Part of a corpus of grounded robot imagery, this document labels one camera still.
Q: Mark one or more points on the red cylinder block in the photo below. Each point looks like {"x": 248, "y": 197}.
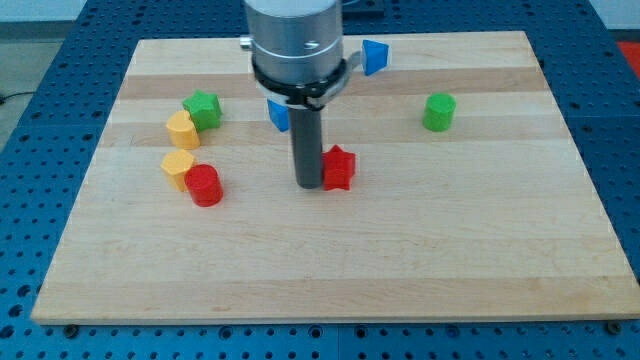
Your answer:
{"x": 204, "y": 185}

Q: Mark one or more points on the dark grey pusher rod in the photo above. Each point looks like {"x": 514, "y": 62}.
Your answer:
{"x": 306, "y": 142}

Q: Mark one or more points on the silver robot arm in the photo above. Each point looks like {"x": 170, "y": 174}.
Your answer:
{"x": 297, "y": 51}

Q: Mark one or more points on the yellow heart block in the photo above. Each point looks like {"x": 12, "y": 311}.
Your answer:
{"x": 182, "y": 131}

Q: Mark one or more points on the blue cube block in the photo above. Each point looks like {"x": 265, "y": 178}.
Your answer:
{"x": 278, "y": 115}

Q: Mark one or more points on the green star block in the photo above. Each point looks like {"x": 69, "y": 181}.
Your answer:
{"x": 204, "y": 109}

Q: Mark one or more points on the wooden board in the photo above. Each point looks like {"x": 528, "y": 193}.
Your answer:
{"x": 495, "y": 219}

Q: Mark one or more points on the red star block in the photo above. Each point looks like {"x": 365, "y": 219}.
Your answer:
{"x": 339, "y": 167}

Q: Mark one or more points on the blue triangle block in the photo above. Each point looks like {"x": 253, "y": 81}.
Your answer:
{"x": 375, "y": 56}

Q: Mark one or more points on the green cylinder block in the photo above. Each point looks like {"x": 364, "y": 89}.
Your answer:
{"x": 439, "y": 111}

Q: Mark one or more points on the yellow hexagon block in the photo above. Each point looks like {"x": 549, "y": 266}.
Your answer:
{"x": 175, "y": 165}

